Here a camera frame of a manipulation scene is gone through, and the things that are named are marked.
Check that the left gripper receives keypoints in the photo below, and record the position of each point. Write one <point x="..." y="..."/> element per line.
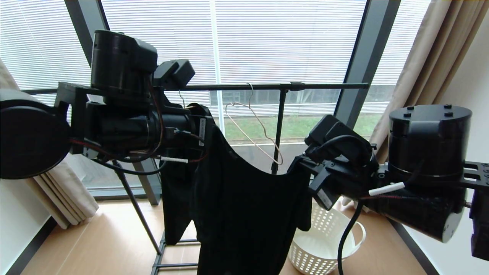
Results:
<point x="179" y="131"/>

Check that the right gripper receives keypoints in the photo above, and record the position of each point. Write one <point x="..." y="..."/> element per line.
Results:
<point x="344" y="183"/>

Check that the pink clothes hanger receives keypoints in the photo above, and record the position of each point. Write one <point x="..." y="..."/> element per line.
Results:
<point x="183" y="103"/>
<point x="263" y="126"/>

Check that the black t-shirt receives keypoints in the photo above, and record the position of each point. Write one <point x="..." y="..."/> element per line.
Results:
<point x="248" y="210"/>

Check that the white laundry basket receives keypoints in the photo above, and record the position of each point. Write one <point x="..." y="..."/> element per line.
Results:
<point x="324" y="244"/>

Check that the black clothes rack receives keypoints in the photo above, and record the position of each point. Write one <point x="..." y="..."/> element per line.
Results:
<point x="324" y="86"/>

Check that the window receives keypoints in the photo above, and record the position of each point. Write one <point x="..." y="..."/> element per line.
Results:
<point x="366" y="57"/>

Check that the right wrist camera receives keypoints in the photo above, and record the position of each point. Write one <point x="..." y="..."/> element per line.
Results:
<point x="332" y="131"/>

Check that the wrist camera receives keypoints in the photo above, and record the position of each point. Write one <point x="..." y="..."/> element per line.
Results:
<point x="175" y="72"/>
<point x="332" y="131"/>

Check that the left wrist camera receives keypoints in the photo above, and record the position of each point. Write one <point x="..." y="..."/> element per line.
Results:
<point x="175" y="72"/>

